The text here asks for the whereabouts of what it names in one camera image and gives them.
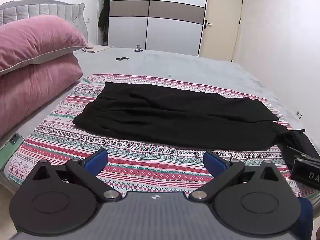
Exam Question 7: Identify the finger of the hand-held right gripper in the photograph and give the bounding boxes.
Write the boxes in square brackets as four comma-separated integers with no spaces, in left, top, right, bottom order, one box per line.
[282,131,320,164]

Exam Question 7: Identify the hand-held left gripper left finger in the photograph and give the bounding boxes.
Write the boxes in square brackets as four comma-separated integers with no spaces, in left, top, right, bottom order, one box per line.
[24,149,123,203]

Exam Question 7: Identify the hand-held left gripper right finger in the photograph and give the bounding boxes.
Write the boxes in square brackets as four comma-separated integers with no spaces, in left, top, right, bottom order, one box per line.
[188,151,288,203]

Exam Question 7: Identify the black pants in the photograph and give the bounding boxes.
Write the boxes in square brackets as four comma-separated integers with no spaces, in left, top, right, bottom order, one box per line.
[72,81,306,152]

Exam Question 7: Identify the dark blue cloth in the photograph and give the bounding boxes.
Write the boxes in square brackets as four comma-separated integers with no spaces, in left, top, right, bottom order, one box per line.
[297,197,314,240]

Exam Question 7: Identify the red green patterned cloth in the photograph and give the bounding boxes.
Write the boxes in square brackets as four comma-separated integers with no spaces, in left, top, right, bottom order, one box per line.
[7,74,320,202]

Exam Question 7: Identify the green smartphone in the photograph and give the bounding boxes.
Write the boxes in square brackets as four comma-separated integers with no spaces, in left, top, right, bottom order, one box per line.
[0,132,25,171]

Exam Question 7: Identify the grey bed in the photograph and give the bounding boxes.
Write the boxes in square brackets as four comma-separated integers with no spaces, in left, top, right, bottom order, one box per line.
[0,44,320,207]

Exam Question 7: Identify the beige cloth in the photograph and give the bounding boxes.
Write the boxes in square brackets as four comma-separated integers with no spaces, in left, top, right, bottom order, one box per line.
[82,44,113,53]

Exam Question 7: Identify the pink pillow with grey trim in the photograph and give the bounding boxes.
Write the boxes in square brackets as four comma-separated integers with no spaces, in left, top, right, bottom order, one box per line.
[0,15,88,75]

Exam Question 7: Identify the cream door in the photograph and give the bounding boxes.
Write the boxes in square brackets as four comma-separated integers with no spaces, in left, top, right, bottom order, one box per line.
[199,0,244,62]

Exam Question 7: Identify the dark hanging clothing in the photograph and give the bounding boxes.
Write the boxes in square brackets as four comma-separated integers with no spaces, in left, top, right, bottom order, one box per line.
[98,0,110,43]

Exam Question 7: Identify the white and brown wardrobe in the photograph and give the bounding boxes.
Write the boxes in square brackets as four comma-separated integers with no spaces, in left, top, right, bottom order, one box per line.
[107,0,210,57]

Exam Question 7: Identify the grey padded headboard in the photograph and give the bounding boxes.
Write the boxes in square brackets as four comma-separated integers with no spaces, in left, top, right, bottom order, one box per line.
[0,0,89,43]

